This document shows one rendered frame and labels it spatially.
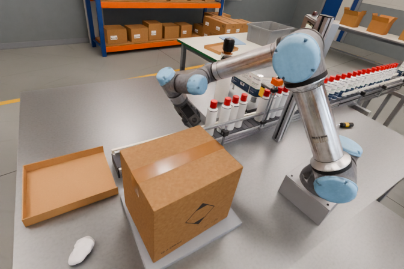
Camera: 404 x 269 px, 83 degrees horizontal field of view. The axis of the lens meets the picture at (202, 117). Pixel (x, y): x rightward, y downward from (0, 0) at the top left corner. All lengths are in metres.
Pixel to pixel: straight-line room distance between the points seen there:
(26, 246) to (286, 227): 0.88
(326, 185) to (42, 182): 1.02
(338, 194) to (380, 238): 0.41
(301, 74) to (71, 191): 0.90
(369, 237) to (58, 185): 1.22
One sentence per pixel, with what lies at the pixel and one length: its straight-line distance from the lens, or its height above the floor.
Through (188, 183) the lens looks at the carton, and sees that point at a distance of 0.65.
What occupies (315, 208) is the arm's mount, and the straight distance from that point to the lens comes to 1.04.
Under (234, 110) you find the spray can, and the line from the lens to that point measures 1.18.
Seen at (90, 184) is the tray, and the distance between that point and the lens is 1.05.
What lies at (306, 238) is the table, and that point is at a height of 0.83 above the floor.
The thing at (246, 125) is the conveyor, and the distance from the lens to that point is 1.34.
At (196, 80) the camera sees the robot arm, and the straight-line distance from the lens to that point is 0.83.
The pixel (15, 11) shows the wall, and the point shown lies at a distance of 5.04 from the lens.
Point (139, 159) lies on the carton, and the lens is 0.71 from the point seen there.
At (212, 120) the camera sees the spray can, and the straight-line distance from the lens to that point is 1.12.
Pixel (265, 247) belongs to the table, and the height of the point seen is 0.83.
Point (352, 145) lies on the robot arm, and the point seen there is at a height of 1.16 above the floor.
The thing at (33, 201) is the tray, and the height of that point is 0.83.
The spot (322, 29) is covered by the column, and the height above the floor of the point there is 1.45.
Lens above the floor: 1.62
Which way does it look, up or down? 34 degrees down
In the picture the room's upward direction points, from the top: 9 degrees clockwise
